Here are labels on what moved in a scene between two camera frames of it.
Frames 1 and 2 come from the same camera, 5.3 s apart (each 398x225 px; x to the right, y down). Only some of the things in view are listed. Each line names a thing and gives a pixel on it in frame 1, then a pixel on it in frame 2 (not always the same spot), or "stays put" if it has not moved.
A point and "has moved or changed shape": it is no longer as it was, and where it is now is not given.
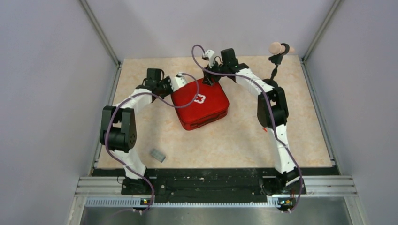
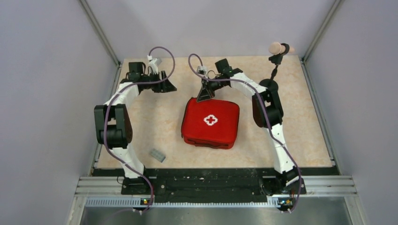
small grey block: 158,155 stays put
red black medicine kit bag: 198,104 has moved or changed shape
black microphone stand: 276,60 stays put
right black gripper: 208,79 → 206,93
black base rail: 212,185 stays put
